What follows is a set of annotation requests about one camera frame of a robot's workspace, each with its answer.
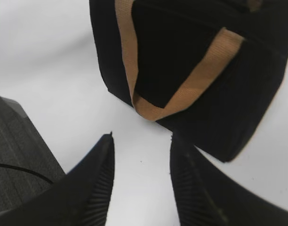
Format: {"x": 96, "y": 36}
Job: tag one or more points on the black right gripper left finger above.
{"x": 81, "y": 198}

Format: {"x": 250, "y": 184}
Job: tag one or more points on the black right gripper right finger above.
{"x": 205, "y": 196}

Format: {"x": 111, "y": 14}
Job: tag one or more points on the black tote bag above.
{"x": 172, "y": 38}

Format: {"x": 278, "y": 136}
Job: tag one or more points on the tan front bag handle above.
{"x": 221, "y": 51}

